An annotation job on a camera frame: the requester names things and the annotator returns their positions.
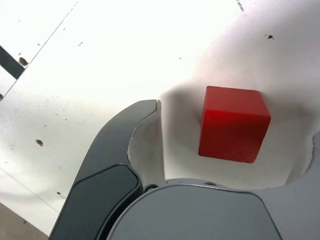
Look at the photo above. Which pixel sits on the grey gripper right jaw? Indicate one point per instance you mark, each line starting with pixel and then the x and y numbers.
pixel 200 215

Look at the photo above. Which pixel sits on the black tape strip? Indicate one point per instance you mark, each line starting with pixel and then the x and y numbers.
pixel 10 62

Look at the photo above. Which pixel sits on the red cube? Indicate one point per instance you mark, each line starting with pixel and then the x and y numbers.
pixel 232 125

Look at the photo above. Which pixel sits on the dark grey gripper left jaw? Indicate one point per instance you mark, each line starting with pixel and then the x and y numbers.
pixel 105 162

